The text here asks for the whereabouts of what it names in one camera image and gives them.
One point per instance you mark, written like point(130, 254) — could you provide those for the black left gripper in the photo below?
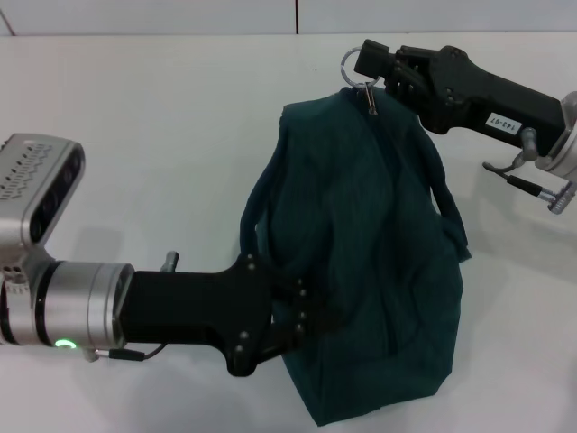
point(198, 306)

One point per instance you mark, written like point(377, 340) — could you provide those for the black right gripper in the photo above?
point(473, 99)

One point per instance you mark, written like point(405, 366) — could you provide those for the dark teal insulated lunch bag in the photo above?
point(369, 252)

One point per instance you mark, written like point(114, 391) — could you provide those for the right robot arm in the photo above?
point(563, 149)

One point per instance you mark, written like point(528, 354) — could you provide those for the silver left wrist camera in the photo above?
point(31, 185)

